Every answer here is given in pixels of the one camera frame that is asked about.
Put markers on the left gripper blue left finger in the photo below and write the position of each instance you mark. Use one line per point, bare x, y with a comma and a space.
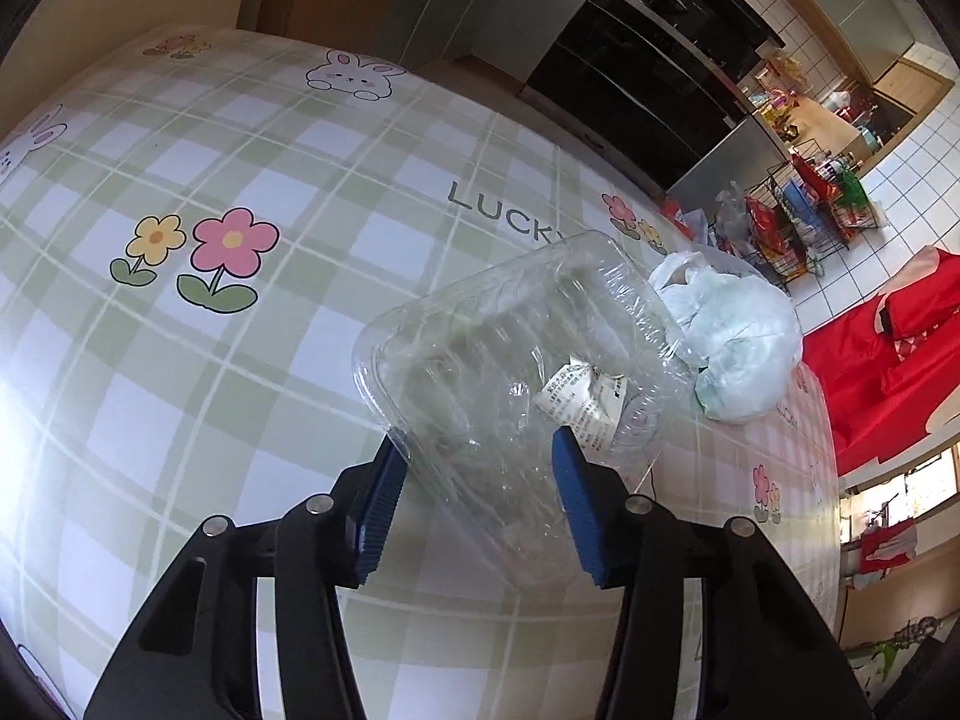
374, 489

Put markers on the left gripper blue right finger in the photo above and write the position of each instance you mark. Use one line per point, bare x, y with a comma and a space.
591, 496

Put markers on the clear plastic tray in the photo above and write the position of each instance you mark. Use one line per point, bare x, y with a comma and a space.
473, 381

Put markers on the grey kitchen cabinets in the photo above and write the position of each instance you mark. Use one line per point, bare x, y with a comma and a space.
513, 35

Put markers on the white crumpled plastic bag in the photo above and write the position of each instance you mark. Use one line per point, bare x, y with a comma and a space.
740, 334

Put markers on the white plastic shopping bag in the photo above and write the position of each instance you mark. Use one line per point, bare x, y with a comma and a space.
732, 222

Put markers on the red apron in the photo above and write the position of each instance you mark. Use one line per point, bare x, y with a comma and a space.
889, 367

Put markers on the checkered bunny tablecloth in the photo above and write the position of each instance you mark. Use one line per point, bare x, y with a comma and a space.
129, 415

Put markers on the black built-in oven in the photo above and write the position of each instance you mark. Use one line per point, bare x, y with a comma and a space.
655, 82

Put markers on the wire storage rack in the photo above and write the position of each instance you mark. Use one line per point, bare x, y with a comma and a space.
804, 212

